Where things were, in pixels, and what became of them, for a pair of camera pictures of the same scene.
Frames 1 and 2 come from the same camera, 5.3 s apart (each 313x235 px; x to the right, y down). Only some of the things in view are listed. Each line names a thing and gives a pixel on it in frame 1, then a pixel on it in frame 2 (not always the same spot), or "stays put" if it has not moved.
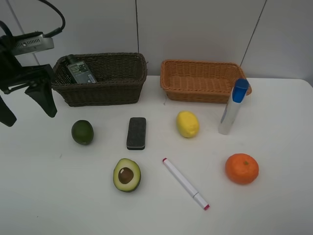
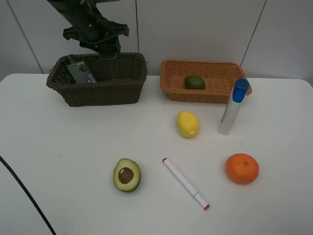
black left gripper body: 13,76 to 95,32
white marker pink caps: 194,193 stays put
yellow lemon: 187,124 stays put
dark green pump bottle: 81,73 stays put
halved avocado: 126,175 stays put
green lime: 82,131 to 194,82
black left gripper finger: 41,92 to 110,49
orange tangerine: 241,168 stays put
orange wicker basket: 200,81 stays put
